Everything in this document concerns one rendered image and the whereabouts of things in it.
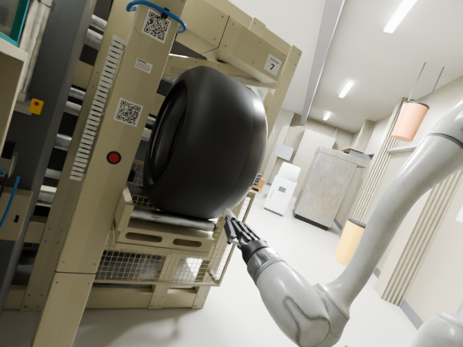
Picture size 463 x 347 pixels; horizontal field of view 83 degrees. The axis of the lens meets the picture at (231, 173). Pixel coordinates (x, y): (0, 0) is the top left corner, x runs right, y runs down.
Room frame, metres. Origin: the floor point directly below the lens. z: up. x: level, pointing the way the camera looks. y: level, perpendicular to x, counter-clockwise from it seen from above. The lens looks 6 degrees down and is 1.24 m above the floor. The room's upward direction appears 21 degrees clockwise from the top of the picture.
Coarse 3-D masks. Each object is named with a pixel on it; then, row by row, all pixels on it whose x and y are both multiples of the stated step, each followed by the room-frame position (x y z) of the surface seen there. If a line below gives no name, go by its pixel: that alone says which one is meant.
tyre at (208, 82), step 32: (192, 96) 0.87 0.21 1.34; (224, 96) 0.86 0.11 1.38; (256, 96) 1.00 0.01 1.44; (160, 128) 1.26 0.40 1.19; (192, 128) 0.81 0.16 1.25; (224, 128) 0.83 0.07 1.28; (256, 128) 0.91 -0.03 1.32; (160, 160) 1.27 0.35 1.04; (192, 160) 0.80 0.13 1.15; (224, 160) 0.83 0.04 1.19; (256, 160) 0.90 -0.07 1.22; (160, 192) 0.87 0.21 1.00; (192, 192) 0.83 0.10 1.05; (224, 192) 0.88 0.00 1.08
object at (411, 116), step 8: (408, 104) 4.52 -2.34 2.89; (416, 104) 4.44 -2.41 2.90; (424, 104) 4.41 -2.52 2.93; (400, 112) 4.63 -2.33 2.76; (408, 112) 4.48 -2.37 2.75; (416, 112) 4.42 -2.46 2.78; (424, 112) 4.44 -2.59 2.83; (400, 120) 4.54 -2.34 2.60; (408, 120) 4.45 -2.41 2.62; (416, 120) 4.42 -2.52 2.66; (400, 128) 4.50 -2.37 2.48; (408, 128) 4.44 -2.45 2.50; (416, 128) 4.44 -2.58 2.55; (392, 136) 4.69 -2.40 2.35; (400, 136) 4.49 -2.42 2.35; (408, 136) 4.44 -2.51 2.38
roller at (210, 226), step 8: (136, 208) 0.87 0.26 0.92; (144, 208) 0.90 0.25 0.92; (136, 216) 0.86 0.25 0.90; (144, 216) 0.88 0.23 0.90; (152, 216) 0.89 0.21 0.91; (160, 216) 0.91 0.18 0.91; (168, 216) 0.92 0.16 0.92; (176, 216) 0.95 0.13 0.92; (184, 216) 0.97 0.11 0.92; (168, 224) 0.93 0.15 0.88; (176, 224) 0.94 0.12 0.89; (184, 224) 0.96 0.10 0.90; (192, 224) 0.97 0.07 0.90; (200, 224) 0.99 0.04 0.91; (208, 224) 1.01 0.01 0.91
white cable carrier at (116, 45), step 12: (120, 48) 0.84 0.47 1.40; (108, 60) 0.83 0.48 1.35; (108, 72) 0.86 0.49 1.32; (108, 84) 0.84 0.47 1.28; (96, 96) 0.83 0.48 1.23; (96, 108) 0.83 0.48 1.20; (96, 120) 0.84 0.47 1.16; (84, 132) 0.83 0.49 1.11; (84, 144) 0.83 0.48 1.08; (84, 156) 0.83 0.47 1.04; (72, 168) 0.82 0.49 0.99; (84, 168) 0.86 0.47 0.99
